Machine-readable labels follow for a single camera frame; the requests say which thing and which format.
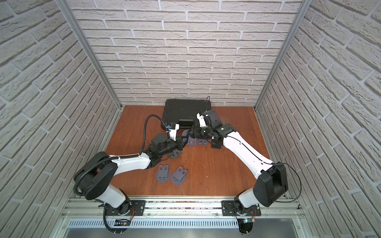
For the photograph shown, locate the black plastic tool case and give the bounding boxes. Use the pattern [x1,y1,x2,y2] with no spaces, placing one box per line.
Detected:
[162,99,211,130]

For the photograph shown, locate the black phone stand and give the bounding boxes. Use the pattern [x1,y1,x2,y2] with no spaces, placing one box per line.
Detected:
[211,137,223,149]

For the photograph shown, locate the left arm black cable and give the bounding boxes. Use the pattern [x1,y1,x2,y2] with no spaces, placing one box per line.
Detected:
[73,114,169,197]

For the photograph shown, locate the grey phone stand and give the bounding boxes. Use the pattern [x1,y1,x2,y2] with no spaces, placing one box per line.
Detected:
[171,166,188,185]
[181,129,197,147]
[156,165,171,183]

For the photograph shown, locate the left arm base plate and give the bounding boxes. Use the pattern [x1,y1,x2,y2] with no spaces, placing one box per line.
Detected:
[104,200,146,217]

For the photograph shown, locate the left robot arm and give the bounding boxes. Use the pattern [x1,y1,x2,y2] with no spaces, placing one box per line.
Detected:
[73,134,188,210]

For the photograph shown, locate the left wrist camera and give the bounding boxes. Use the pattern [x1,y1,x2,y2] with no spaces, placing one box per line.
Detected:
[166,123,180,141]

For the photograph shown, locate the left corner aluminium profile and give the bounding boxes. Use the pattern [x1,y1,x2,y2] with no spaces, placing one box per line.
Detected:
[56,0,123,110]

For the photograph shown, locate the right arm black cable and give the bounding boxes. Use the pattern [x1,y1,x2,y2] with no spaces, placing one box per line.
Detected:
[206,96,302,203]

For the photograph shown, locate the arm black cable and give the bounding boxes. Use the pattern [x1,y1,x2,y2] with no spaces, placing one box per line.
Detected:
[73,114,169,197]
[206,96,302,203]

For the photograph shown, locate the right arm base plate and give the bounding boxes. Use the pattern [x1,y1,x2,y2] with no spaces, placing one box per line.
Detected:
[221,200,262,217]

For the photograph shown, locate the dark grey stand wooden base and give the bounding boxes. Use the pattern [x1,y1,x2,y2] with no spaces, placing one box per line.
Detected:
[169,149,182,159]

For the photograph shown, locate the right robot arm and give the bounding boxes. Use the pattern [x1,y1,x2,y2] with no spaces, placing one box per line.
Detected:
[190,124,288,209]

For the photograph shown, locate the purple-grey phone stand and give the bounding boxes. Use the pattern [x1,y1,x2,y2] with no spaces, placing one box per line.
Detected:
[197,139,209,145]

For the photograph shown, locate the aluminium front rail frame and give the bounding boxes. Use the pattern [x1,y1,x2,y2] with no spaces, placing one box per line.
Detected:
[53,195,313,238]

